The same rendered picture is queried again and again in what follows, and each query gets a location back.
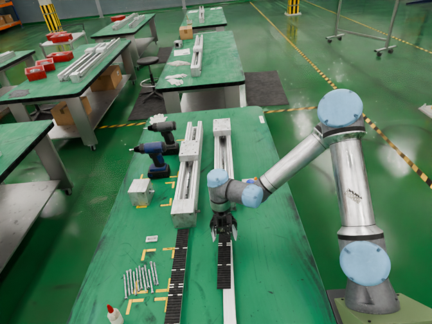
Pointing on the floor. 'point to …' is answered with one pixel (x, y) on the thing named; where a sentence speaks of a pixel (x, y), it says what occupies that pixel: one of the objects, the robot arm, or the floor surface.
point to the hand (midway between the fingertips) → (224, 236)
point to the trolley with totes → (58, 38)
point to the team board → (367, 35)
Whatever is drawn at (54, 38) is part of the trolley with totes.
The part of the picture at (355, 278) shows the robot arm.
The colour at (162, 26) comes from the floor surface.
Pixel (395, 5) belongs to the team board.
